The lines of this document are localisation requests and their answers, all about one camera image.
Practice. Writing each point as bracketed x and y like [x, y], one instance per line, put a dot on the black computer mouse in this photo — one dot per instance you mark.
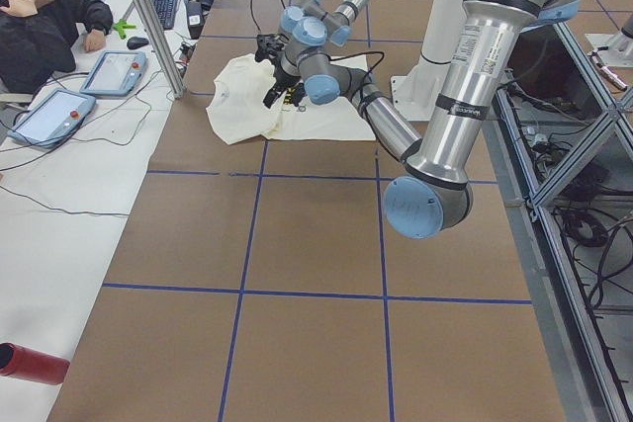
[134, 43]

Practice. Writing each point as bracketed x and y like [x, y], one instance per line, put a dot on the cream long-sleeve printed shirt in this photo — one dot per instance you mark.
[237, 112]

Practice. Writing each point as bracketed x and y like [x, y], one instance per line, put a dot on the far blue teach pendant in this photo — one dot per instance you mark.
[115, 74]

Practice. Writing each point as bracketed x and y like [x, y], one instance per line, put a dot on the red cylindrical bottle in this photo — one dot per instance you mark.
[23, 363]

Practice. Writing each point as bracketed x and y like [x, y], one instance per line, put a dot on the black keyboard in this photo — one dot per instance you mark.
[166, 12]

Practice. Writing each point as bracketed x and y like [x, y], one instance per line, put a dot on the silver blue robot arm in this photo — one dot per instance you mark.
[341, 2]
[434, 193]

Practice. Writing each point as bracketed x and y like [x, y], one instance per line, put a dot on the blue teach pendant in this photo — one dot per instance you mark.
[53, 120]
[115, 74]

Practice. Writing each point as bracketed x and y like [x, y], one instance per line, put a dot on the person in black jacket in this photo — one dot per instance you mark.
[37, 37]

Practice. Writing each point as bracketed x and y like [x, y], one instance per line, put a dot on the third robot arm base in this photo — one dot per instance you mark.
[613, 50]

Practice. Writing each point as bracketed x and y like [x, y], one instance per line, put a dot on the aluminium frame post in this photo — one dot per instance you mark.
[160, 45]

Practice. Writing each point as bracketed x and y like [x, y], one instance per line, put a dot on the green plastic part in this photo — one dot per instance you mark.
[121, 27]

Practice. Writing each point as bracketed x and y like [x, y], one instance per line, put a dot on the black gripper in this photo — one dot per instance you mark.
[280, 83]
[267, 45]

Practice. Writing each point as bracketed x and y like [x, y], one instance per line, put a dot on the near blue teach pendant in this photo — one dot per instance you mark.
[53, 120]

